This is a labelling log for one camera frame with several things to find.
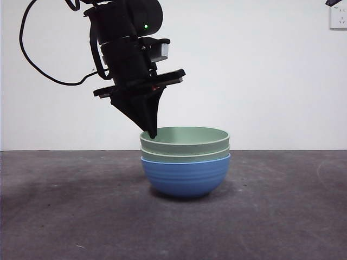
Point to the blue ribbed bowl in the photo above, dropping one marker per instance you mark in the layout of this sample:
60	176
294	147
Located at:
185	178

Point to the green ribbed bowl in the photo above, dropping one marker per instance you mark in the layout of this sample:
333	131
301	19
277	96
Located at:
184	158
184	147

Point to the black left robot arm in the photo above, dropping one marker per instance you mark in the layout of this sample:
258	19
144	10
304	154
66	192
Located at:
122	19

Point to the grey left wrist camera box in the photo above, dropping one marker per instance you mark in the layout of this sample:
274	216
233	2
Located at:
162	52

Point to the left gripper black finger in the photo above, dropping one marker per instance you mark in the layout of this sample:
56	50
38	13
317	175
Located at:
132	108
153	113

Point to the white wall socket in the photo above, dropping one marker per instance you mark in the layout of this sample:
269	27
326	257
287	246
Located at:
339	19

